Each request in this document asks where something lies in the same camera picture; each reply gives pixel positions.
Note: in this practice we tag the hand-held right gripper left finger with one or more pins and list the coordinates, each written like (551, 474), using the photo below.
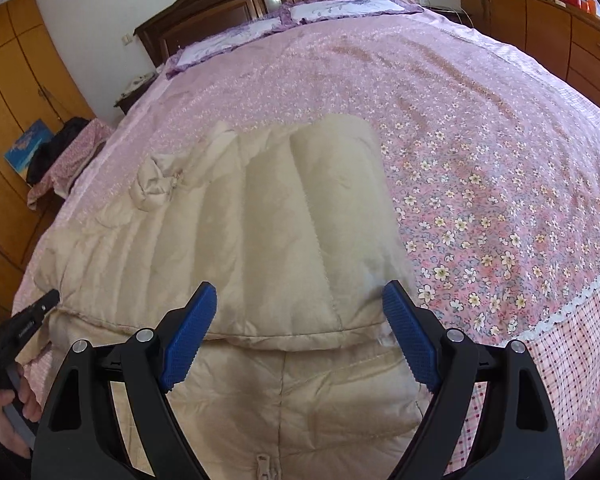
(190, 340)

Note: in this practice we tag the dark clothes pile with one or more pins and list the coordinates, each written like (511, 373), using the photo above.
(65, 140)

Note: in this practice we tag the dark wooden nightstand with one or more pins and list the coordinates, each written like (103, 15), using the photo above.
(130, 100)

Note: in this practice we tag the white purple frilled pillow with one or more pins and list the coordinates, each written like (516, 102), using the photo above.
(340, 7)
(220, 42)

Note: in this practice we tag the person's left hand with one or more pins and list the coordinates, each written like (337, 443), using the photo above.
(30, 402)

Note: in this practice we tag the beige down jacket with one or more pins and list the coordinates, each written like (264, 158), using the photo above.
(280, 210)

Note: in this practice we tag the wooden wardrobe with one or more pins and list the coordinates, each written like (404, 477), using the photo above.
(10, 85)

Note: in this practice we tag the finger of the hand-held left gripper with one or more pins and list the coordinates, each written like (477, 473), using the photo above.
(27, 325)

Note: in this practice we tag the dark wooden headboard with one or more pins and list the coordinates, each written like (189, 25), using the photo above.
(215, 15)

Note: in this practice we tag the wooden dresser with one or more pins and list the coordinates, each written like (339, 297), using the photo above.
(530, 25)

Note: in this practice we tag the blue painting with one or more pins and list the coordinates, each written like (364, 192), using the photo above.
(27, 147)

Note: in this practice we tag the pink floral cloth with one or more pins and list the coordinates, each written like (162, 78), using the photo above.
(80, 155)

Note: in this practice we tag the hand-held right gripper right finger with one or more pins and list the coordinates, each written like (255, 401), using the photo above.
(410, 335)

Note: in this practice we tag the pink floral bedspread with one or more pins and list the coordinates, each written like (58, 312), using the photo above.
(480, 135)

